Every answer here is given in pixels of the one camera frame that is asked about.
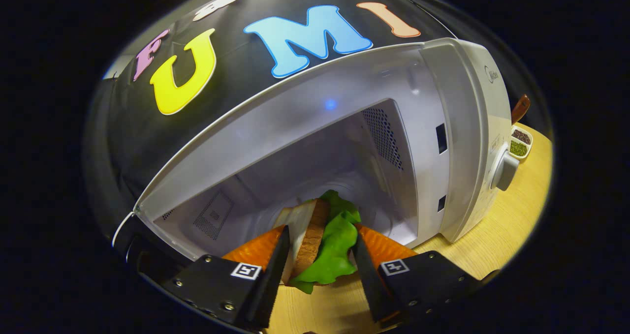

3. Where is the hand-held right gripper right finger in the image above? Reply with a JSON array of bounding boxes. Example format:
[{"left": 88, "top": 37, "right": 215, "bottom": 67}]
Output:
[{"left": 352, "top": 224, "right": 485, "bottom": 325}]

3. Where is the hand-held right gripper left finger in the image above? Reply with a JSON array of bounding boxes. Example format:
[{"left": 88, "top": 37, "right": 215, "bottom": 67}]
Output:
[{"left": 162, "top": 225, "right": 291, "bottom": 331}]

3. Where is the sandwich with green lettuce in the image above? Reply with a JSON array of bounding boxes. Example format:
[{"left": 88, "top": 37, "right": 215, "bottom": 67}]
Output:
[{"left": 272, "top": 190, "right": 362, "bottom": 295}]

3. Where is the white microwave oven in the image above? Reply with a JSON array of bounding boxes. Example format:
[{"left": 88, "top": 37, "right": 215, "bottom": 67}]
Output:
[{"left": 112, "top": 37, "right": 520, "bottom": 288}]

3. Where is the white divided dish of grains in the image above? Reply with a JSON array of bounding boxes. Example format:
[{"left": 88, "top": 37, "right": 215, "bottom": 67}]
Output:
[{"left": 508, "top": 125, "right": 534, "bottom": 161}]

